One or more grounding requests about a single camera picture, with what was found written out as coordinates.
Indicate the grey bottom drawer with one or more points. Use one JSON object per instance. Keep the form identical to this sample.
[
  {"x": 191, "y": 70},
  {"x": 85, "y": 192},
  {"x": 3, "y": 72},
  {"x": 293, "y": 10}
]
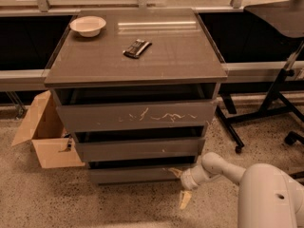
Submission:
[{"x": 136, "y": 174}]

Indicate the open cardboard box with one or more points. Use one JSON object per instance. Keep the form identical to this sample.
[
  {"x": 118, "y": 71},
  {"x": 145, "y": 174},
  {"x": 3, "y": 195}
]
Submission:
[{"x": 42, "y": 126}]

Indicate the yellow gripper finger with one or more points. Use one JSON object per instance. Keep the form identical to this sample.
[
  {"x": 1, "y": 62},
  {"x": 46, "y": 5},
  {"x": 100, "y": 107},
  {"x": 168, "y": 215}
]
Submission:
[
  {"x": 185, "y": 196},
  {"x": 176, "y": 172}
]

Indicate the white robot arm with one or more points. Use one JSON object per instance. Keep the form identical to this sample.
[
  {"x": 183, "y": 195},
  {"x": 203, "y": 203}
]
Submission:
[{"x": 267, "y": 196}]

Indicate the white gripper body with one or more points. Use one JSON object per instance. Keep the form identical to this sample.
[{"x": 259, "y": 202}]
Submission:
[{"x": 187, "y": 179}]

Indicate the grey drawer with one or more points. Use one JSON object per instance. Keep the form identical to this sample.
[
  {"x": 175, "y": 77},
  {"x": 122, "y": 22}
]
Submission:
[
  {"x": 110, "y": 117},
  {"x": 135, "y": 150},
  {"x": 136, "y": 174}
]

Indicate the grey top drawer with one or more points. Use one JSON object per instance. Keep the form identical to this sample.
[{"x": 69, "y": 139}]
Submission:
[{"x": 110, "y": 117}]

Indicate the grey drawer cabinet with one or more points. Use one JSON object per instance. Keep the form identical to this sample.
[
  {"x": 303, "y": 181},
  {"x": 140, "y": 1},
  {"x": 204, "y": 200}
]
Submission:
[{"x": 137, "y": 98}]

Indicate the black office chair base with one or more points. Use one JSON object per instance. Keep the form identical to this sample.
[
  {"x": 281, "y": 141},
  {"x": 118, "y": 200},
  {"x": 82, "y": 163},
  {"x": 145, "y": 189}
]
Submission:
[{"x": 291, "y": 139}]

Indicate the white bowl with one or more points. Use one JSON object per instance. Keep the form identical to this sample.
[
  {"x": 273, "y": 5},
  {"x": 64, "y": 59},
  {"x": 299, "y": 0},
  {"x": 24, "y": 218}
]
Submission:
[{"x": 88, "y": 26}]

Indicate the black snack bar wrapper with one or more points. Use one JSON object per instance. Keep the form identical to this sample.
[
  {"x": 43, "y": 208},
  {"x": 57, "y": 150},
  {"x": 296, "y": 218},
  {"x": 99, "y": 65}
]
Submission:
[{"x": 136, "y": 49}]

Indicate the grey middle drawer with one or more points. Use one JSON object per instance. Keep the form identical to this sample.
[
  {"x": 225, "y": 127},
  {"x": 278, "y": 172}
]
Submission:
[{"x": 135, "y": 150}]

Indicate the black rolling standing desk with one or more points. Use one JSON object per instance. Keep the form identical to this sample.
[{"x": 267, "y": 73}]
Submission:
[{"x": 286, "y": 18}]

